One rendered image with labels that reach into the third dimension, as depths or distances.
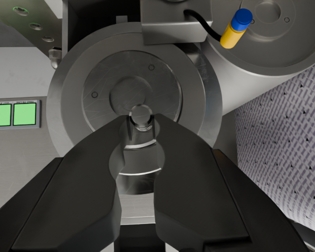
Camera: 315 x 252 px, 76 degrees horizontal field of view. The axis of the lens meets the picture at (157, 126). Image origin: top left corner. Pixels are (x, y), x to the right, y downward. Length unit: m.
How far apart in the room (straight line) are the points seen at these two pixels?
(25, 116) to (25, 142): 0.06
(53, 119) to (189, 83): 0.11
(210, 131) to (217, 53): 0.07
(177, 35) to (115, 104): 0.07
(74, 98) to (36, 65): 2.66
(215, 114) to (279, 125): 0.14
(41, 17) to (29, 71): 2.37
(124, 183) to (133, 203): 0.34
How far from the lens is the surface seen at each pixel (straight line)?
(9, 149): 0.60
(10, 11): 0.49
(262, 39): 0.21
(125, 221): 0.52
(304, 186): 0.28
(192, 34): 0.17
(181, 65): 0.17
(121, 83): 0.16
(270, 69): 0.20
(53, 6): 0.24
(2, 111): 0.62
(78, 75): 0.18
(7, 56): 3.03
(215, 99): 0.18
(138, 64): 0.16
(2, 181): 0.61
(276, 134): 0.31
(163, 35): 0.17
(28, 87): 2.78
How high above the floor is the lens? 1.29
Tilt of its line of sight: 7 degrees down
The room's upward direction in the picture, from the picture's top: 177 degrees clockwise
